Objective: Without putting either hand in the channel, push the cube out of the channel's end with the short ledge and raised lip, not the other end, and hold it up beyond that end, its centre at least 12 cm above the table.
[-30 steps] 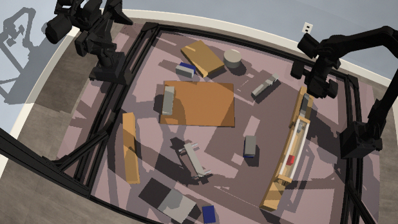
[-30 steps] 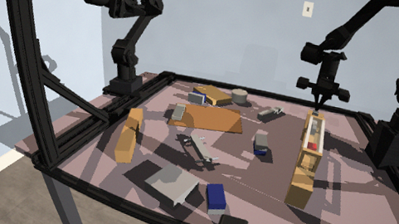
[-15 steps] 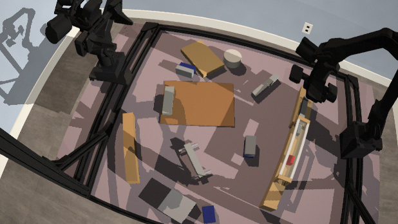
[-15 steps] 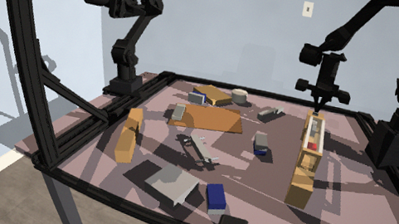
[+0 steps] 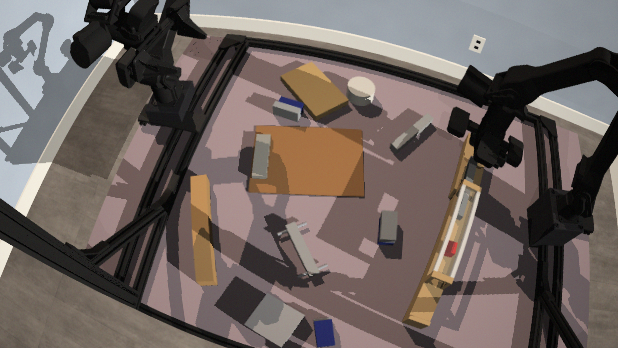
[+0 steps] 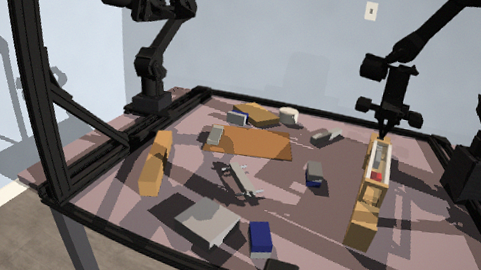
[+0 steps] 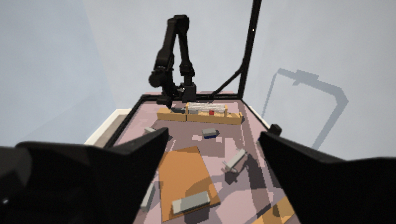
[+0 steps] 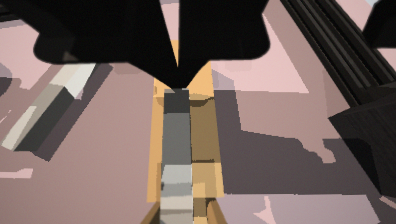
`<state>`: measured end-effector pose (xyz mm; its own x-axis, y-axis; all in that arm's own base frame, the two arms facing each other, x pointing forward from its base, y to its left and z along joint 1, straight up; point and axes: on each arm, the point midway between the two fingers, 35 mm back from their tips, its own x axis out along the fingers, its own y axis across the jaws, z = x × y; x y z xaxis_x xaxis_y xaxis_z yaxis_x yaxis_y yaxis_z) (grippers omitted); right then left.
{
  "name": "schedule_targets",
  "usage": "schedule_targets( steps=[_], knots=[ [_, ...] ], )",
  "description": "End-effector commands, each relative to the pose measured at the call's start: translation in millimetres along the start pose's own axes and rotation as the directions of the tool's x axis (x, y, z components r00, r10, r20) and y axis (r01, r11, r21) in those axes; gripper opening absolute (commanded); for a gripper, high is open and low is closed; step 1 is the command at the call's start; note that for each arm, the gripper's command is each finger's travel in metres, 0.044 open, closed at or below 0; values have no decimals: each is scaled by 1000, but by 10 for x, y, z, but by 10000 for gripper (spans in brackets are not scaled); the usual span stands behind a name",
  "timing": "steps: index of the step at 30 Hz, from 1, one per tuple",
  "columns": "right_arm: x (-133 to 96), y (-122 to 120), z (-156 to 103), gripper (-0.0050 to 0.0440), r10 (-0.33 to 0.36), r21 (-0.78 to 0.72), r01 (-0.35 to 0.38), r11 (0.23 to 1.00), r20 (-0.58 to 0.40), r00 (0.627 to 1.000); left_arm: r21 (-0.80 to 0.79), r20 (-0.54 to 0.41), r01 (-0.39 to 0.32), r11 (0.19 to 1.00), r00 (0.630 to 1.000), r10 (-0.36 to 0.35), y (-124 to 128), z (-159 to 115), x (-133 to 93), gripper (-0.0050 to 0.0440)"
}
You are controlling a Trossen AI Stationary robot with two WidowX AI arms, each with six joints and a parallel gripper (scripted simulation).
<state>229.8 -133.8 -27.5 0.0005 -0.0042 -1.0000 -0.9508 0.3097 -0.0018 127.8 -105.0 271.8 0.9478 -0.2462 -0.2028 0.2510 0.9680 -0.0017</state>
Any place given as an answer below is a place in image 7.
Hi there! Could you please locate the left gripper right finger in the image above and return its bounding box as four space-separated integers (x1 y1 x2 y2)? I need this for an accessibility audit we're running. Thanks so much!
259 131 396 224

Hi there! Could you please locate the orange-brown wooden clipboard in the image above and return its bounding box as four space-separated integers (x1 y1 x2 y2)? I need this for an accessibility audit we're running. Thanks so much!
159 148 220 222

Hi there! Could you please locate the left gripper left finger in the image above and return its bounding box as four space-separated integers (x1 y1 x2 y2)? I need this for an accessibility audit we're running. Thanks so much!
15 127 169 224

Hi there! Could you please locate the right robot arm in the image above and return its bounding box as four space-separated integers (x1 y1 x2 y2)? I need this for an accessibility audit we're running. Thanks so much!
148 15 195 97

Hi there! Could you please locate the orange flat bar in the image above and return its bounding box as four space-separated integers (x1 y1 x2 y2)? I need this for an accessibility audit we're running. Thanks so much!
252 196 295 224

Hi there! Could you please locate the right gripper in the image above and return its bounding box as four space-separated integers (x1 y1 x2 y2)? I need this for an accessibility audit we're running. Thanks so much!
156 82 176 110

